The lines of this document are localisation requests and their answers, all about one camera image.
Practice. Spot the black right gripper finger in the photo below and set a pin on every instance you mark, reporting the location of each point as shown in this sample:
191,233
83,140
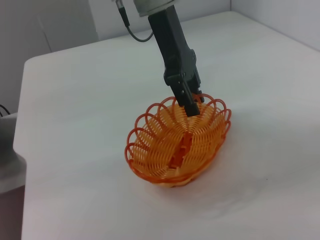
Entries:
197,87
186,100

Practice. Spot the orange woven plastic basket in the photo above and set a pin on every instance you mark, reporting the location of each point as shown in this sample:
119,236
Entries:
155,140

